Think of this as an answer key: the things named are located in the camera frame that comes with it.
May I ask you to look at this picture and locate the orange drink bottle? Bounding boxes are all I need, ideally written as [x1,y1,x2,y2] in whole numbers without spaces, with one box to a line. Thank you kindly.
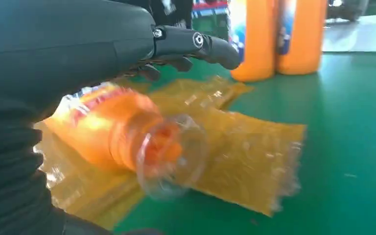
[228,0,279,83]
[43,81,209,200]
[275,0,329,76]

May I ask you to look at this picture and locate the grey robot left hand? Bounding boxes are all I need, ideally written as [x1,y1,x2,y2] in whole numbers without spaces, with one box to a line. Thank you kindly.
[0,0,241,122]

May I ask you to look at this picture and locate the white table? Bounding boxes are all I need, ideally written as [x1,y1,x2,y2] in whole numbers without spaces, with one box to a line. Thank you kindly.
[322,13,376,53]

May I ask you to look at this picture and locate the yellow plastic sheet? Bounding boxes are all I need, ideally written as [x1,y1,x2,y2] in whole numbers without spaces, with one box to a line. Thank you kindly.
[33,75,307,232]

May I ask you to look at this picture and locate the green table mat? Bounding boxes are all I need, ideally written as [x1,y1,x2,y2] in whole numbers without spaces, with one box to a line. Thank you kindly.
[110,14,376,235]

